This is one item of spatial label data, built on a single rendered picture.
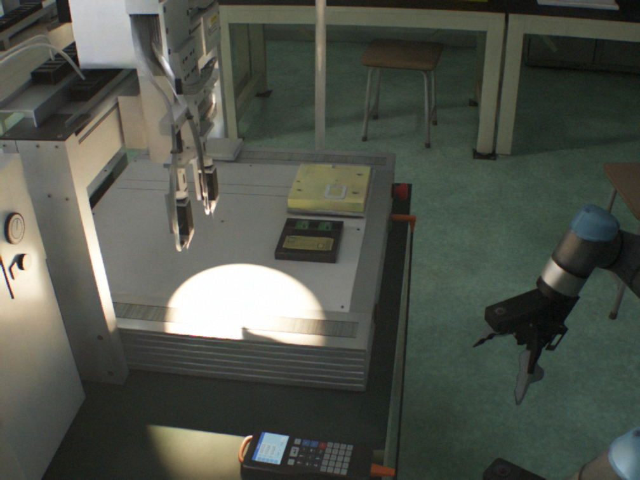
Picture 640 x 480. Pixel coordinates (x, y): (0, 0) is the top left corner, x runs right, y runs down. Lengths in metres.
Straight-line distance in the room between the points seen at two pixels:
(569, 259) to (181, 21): 0.74
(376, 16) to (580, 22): 0.96
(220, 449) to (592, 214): 0.71
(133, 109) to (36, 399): 0.48
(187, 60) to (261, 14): 2.41
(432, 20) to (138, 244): 2.32
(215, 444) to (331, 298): 0.33
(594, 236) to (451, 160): 2.51
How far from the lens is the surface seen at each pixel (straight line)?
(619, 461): 0.85
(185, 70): 1.18
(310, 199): 1.49
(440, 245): 2.99
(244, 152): 1.79
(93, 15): 1.19
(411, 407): 2.27
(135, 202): 1.63
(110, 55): 1.20
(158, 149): 1.24
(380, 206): 1.54
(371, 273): 1.33
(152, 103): 1.20
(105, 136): 1.18
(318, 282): 1.31
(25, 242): 1.07
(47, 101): 1.15
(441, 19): 3.50
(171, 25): 1.15
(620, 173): 2.70
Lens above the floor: 1.63
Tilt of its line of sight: 34 degrees down
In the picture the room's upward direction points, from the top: 1 degrees counter-clockwise
